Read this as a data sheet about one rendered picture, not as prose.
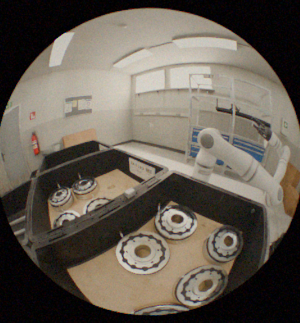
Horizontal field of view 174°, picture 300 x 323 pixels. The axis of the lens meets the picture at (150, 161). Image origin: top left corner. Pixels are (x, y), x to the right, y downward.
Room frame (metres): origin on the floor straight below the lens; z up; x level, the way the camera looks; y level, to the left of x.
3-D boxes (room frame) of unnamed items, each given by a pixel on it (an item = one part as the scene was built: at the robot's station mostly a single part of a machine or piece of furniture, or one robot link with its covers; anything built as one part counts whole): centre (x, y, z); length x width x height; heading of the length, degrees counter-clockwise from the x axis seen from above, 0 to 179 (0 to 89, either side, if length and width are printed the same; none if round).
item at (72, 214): (0.08, 0.20, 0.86); 0.10 x 0.10 x 0.01
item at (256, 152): (1.19, -1.70, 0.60); 0.72 x 0.03 x 0.56; 51
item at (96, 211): (0.21, 0.18, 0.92); 0.40 x 0.30 x 0.02; 138
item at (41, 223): (0.21, 0.18, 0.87); 0.40 x 0.30 x 0.11; 138
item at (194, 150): (1.69, -1.07, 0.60); 0.72 x 0.03 x 0.56; 51
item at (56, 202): (0.18, 0.31, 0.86); 0.10 x 0.10 x 0.01
